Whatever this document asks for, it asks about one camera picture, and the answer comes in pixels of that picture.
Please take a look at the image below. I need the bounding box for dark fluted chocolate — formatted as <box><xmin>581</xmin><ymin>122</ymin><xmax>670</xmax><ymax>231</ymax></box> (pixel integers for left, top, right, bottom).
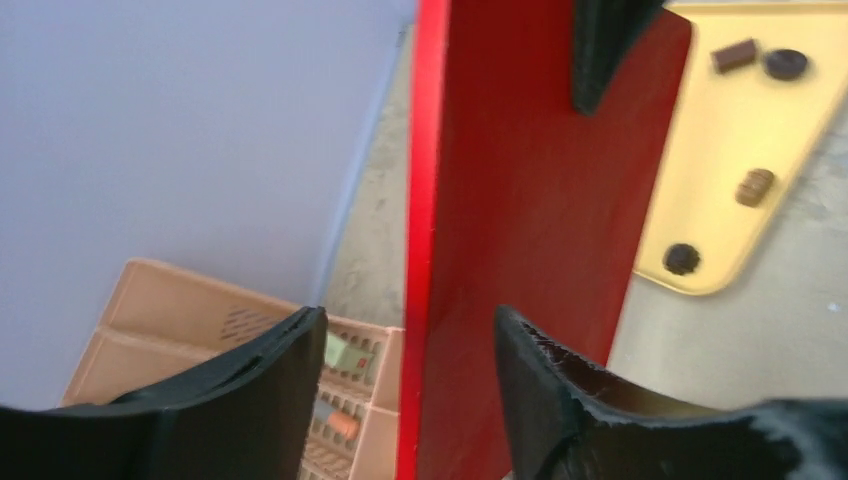
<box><xmin>663</xmin><ymin>243</ymin><xmax>701</xmax><ymax>276</ymax></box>

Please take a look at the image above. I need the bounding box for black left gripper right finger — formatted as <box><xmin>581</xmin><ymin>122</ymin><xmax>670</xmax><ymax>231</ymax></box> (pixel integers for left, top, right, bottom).
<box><xmin>494</xmin><ymin>306</ymin><xmax>847</xmax><ymax>479</ymax></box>

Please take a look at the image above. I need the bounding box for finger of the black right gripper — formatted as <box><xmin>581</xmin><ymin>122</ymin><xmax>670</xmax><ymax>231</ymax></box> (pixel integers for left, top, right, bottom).
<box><xmin>572</xmin><ymin>0</ymin><xmax>664</xmax><ymax>116</ymax></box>

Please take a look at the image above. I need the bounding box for red lid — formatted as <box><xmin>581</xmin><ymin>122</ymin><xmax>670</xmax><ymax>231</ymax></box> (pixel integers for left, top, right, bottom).
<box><xmin>396</xmin><ymin>1</ymin><xmax>693</xmax><ymax>479</ymax></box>

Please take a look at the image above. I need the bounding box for brown rectangular chocolate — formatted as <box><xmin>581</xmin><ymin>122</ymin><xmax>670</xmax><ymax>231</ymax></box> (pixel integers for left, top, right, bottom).
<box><xmin>711</xmin><ymin>38</ymin><xmax>759</xmax><ymax>74</ymax></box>

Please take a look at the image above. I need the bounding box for green small carton box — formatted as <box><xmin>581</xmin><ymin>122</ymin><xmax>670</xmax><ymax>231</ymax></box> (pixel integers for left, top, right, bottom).
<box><xmin>324</xmin><ymin>332</ymin><xmax>374</xmax><ymax>378</ymax></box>

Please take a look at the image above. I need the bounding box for pink plastic desk organizer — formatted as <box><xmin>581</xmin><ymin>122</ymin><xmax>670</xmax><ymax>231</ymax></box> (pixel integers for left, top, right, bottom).
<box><xmin>61</xmin><ymin>258</ymin><xmax>404</xmax><ymax>480</ymax></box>

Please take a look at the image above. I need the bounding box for yellow tray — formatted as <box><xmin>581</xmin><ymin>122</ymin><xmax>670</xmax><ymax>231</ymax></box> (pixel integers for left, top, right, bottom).
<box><xmin>634</xmin><ymin>1</ymin><xmax>847</xmax><ymax>295</ymax></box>

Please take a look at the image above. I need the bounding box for brown ridged chocolate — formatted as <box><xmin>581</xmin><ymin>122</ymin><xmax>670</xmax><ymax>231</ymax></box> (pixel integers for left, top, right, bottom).
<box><xmin>734</xmin><ymin>168</ymin><xmax>775</xmax><ymax>208</ymax></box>

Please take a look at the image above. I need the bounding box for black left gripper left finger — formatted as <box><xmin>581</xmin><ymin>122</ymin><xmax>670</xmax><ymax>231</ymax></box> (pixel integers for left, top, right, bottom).
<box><xmin>1</xmin><ymin>307</ymin><xmax>328</xmax><ymax>479</ymax></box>

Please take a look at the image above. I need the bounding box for dark round chocolate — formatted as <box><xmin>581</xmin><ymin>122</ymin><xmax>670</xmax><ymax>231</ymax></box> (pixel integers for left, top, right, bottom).
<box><xmin>764</xmin><ymin>49</ymin><xmax>809</xmax><ymax>81</ymax></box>

